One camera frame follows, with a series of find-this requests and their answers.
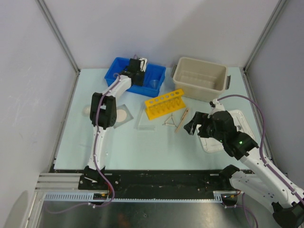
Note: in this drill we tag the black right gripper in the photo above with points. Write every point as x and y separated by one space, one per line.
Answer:
197 118

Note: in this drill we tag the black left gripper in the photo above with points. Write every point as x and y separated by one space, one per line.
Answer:
141 83

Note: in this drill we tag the clear glass funnel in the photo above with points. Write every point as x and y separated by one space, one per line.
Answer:
154 83

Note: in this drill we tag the clear glass test tube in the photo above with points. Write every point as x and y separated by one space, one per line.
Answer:
137 123

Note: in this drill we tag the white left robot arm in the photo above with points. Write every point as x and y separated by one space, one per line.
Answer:
103 114

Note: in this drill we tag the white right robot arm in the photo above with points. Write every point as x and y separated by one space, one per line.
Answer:
270 187

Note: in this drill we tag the wooden test tube holder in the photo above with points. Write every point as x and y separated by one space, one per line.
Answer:
187 110

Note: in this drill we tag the blue plastic divided bin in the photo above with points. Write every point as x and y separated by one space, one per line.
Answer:
152 72

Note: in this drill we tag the clay pipe triangle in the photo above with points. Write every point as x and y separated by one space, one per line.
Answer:
169 121

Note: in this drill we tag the yellow test tube rack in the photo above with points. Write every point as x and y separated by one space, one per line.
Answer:
164 104

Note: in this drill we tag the beige plastic storage box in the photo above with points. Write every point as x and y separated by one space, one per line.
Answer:
201 80

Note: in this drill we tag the white porcelain evaporating dish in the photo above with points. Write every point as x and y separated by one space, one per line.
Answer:
86 110

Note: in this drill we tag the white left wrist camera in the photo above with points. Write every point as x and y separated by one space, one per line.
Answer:
143 64

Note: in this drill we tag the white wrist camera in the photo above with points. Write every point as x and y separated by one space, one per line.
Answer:
143 64
215 105

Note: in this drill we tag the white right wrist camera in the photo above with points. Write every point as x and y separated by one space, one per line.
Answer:
215 105

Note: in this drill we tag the wire gauze with ceramic centre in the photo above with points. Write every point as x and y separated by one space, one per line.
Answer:
123 115

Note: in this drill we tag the slotted cable duct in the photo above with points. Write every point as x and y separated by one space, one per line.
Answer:
199 196

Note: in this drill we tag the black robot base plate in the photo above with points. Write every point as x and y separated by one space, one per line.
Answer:
153 182

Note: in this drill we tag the aluminium frame rail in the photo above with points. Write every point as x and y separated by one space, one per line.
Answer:
58 182

